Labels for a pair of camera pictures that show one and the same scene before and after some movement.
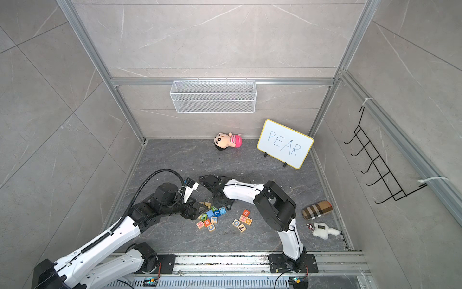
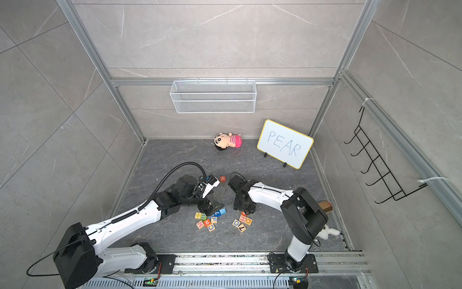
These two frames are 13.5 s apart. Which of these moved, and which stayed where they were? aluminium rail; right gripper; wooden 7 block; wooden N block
Moved: right gripper
Stayed: wooden 7 block; wooden N block; aluminium rail
